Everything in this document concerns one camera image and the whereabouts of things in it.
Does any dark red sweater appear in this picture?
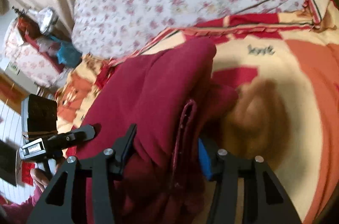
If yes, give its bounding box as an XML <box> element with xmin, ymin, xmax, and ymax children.
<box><xmin>75</xmin><ymin>38</ymin><xmax>237</xmax><ymax>223</ymax></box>

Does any person's left hand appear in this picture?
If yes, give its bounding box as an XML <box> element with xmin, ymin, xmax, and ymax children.
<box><xmin>30</xmin><ymin>157</ymin><xmax>65</xmax><ymax>192</ymax></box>

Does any red chair with floral cover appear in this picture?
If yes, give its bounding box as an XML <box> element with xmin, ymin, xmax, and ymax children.
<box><xmin>2</xmin><ymin>15</ymin><xmax>67</xmax><ymax>87</ymax></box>

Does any blue plastic bag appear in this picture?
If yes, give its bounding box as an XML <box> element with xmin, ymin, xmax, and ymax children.
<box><xmin>49</xmin><ymin>35</ymin><xmax>82</xmax><ymax>68</ymax></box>

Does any clear plastic bag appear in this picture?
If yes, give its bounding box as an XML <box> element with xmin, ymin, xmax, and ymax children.
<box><xmin>35</xmin><ymin>7</ymin><xmax>59</xmax><ymax>35</ymax></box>

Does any red orange cream patterned blanket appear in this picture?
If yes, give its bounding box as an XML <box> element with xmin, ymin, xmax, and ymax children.
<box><xmin>54</xmin><ymin>0</ymin><xmax>339</xmax><ymax>224</ymax></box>

